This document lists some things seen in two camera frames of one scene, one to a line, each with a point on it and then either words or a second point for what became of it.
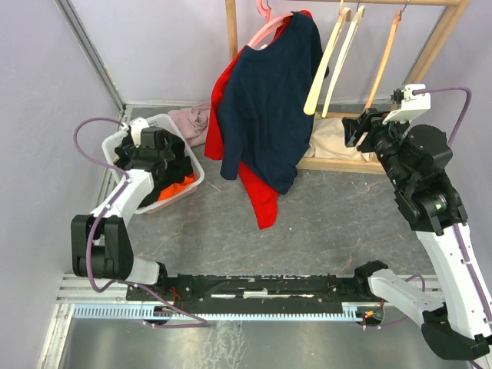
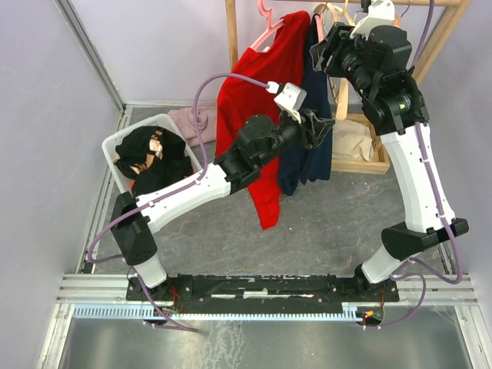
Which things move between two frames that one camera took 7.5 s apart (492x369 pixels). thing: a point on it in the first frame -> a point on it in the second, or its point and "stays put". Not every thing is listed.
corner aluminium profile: (80, 34) stays put
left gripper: (131, 152) -> (317, 129)
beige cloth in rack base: (328, 141) stays put
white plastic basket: (168, 122) stays put
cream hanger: (360, 11) -> (353, 22)
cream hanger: (313, 97) -> (341, 111)
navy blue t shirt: (261, 97) -> (305, 164)
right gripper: (369, 121) -> (338, 41)
